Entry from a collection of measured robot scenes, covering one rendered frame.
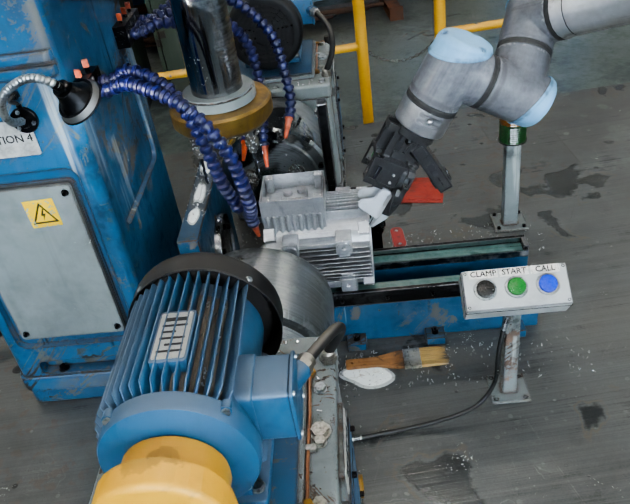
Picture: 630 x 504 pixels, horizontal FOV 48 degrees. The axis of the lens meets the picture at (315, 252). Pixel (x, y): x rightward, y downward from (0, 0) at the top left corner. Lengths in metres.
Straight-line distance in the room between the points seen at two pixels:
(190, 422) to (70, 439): 0.82
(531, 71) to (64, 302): 0.89
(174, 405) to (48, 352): 0.81
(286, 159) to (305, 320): 0.57
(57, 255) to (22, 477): 0.43
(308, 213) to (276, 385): 0.65
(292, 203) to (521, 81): 0.45
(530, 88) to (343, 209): 0.40
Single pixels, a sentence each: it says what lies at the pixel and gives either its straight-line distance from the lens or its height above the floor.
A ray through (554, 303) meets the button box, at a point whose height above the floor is 1.05.
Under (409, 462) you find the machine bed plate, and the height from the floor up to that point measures 0.80.
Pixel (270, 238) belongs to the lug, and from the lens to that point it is 1.32.
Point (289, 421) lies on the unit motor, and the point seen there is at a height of 1.27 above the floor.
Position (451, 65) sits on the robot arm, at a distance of 1.14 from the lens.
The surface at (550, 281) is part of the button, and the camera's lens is 1.19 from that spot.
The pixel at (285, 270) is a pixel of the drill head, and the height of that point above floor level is 1.15.
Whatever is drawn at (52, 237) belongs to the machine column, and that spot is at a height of 1.20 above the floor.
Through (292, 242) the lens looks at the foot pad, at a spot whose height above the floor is 1.08.
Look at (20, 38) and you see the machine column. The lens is 1.11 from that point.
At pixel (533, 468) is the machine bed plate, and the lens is 1.28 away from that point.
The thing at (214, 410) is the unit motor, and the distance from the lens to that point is 0.66.
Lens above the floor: 1.82
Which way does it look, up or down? 36 degrees down
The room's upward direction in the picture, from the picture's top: 9 degrees counter-clockwise
